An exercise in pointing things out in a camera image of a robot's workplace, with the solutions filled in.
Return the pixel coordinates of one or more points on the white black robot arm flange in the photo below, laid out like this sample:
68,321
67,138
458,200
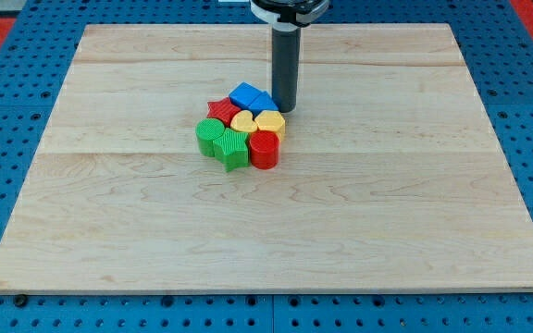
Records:
289,15

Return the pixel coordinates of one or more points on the blue cube block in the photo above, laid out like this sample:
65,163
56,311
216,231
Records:
243,95

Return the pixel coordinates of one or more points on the red cylinder block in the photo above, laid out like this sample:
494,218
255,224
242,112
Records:
264,149

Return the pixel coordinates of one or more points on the green star block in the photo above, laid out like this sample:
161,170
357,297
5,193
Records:
231,149

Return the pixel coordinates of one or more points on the yellow pentagon block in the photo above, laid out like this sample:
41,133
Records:
269,120

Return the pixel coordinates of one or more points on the yellow heart block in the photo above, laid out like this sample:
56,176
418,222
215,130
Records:
243,121

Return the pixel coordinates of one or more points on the blue triangular block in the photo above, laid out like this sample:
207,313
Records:
261,103

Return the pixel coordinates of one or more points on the green cylinder block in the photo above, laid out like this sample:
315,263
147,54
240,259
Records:
206,131

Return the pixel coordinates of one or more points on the red star block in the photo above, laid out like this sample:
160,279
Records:
224,110

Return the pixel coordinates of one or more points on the light wooden board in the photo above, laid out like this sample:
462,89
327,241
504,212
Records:
390,177

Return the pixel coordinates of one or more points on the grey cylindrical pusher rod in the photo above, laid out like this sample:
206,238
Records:
285,50

